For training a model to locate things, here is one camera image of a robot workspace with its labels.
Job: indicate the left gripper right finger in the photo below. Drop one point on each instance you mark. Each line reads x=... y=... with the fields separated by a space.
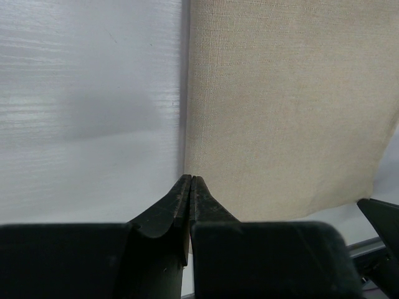
x=234 y=259

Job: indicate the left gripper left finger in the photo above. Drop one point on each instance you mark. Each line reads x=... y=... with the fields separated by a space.
x=142 y=258

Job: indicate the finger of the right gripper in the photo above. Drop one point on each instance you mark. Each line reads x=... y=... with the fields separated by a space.
x=383 y=216

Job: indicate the beige cloth napkin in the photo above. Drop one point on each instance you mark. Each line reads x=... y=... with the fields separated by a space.
x=291 y=104

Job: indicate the aluminium mounting rail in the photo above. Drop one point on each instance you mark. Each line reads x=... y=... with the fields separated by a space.
x=377 y=268

